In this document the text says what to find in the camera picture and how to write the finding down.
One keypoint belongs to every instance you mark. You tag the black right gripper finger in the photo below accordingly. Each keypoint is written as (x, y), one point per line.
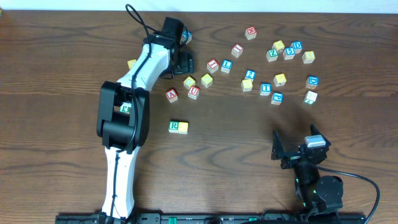
(277, 147)
(315, 131)

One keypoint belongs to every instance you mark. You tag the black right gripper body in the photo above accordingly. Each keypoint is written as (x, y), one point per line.
(294, 156)

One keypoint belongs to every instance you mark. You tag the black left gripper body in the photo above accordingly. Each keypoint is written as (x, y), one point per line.
(184, 63)

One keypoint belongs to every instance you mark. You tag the yellow O letter block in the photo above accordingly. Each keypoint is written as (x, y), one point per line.
(183, 127)

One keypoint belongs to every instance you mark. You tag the green R letter block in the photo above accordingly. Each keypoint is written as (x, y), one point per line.
(173, 126)

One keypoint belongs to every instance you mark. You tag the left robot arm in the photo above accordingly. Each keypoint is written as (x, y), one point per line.
(124, 134)

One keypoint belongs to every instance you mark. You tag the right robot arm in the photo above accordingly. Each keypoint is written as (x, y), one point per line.
(319, 194)

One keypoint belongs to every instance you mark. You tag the red I block centre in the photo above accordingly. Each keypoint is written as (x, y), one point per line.
(212, 65)

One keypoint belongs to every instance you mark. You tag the red i block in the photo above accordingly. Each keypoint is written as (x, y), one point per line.
(237, 50)
(212, 65)

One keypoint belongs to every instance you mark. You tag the blue X letter block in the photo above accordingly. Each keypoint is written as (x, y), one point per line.
(186, 37)

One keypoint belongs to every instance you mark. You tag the red U block centre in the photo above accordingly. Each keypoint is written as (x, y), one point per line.
(193, 92)

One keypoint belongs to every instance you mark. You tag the red A letter block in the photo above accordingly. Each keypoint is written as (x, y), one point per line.
(172, 95)

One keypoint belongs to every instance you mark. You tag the green 7 number block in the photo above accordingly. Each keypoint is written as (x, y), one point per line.
(310, 97)

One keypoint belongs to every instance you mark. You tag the blue L letter block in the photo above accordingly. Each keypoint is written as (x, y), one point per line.
(226, 66)

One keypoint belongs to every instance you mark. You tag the blue D block right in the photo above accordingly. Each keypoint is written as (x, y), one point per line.
(312, 82)

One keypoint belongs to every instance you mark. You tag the blue d block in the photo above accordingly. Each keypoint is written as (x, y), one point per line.
(297, 46)
(312, 82)

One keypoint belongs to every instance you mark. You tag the red I block upper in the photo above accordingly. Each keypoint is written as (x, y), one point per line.
(237, 50)

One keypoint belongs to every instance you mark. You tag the yellow K letter block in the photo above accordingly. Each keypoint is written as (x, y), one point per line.
(280, 79)

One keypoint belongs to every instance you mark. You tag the blue T letter block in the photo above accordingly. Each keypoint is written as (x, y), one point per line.
(265, 89)

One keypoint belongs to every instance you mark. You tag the yellow S letter block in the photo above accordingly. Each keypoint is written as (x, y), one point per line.
(246, 85)

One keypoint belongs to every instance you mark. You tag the blue 2 number block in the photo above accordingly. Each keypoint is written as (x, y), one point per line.
(250, 75)

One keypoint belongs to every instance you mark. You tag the red M letter block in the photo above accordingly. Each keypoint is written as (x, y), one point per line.
(250, 33)

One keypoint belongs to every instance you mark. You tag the green J letter block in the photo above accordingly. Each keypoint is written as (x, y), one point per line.
(125, 108)

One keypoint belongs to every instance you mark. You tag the yellow 8 number block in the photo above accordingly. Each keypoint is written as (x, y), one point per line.
(308, 57)

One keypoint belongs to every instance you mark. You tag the blue 5 number block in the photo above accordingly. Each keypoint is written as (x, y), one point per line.
(288, 53)

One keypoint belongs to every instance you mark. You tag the green Z letter block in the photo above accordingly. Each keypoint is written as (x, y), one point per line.
(271, 55)

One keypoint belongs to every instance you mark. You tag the blue D block upper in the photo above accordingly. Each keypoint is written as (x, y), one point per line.
(297, 46)

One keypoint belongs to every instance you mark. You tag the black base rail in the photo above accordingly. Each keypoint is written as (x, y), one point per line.
(156, 218)

